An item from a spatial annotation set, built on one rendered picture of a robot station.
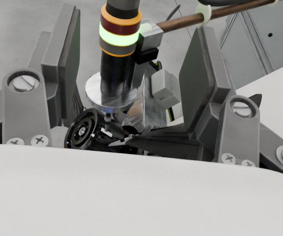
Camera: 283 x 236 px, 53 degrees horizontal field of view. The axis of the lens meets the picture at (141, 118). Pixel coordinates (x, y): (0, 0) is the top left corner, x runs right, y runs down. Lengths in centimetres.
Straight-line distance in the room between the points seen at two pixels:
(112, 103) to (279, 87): 48
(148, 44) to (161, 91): 51
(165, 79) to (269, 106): 31
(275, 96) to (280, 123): 8
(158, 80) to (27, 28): 232
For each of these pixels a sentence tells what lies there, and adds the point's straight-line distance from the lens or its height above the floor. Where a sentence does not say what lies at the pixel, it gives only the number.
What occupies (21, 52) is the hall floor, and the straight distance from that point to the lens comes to 279.
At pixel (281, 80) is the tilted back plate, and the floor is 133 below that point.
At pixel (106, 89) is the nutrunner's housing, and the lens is 37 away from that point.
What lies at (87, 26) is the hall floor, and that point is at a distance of 312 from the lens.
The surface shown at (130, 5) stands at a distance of 30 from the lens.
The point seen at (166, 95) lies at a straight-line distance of 87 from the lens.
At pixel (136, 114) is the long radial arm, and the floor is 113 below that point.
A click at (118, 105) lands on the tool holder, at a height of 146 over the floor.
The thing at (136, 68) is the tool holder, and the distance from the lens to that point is 36.
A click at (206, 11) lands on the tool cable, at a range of 41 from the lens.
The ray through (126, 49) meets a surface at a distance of 32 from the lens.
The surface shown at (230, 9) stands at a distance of 45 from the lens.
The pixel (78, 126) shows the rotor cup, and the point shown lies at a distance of 66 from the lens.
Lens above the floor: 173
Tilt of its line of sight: 50 degrees down
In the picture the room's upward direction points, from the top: 15 degrees clockwise
